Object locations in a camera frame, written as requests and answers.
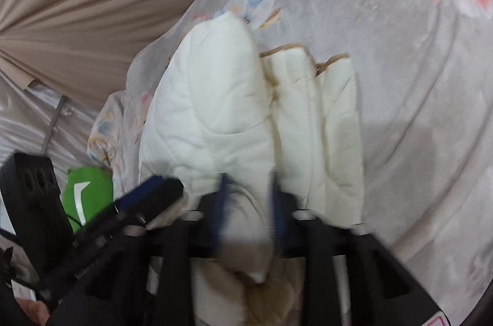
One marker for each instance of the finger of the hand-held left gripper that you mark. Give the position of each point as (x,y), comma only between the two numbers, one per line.
(148,189)

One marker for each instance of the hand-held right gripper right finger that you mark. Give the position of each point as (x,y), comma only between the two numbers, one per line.
(278,210)

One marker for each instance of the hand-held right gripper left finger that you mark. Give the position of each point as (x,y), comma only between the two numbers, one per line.
(222,206)

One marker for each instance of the white quilted jacket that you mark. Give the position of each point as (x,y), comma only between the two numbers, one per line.
(208,98)

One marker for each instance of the green bag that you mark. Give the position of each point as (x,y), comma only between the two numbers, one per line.
(96,195)

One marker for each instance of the black box with round holes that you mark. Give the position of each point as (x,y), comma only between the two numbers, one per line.
(27,195)

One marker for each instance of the silvery cloth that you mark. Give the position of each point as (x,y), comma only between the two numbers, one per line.
(23,110)

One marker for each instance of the grey floral blanket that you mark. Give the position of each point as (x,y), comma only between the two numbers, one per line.
(404,79)

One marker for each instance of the beige curtain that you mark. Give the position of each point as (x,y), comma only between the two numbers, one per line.
(96,2)

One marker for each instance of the metal frame pole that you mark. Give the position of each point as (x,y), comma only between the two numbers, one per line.
(54,122)

